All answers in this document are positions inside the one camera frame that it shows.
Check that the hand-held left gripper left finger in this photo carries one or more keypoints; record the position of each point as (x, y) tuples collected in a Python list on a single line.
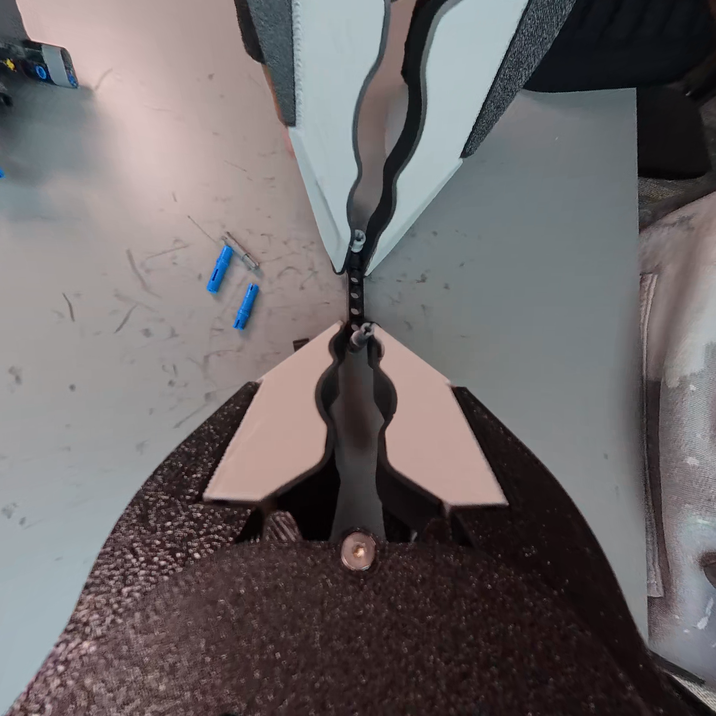
[(274, 436)]

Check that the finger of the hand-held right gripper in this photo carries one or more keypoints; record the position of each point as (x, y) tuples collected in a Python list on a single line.
[(447, 112), (330, 112)]

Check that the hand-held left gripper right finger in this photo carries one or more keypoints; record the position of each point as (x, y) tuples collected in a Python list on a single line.
[(442, 436)]

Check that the black and grey toy part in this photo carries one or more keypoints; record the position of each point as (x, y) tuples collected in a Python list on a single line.
[(356, 291)]

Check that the grey desk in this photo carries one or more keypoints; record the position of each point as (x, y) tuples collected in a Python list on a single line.
[(503, 279)]

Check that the blue toy pin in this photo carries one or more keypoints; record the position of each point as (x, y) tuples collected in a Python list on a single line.
[(246, 306), (219, 269)]

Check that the grey toy axle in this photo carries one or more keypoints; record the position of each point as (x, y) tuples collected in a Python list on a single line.
[(241, 253)]

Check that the grey and black toy assembly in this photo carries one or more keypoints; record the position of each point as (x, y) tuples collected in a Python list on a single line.
[(50, 61)]

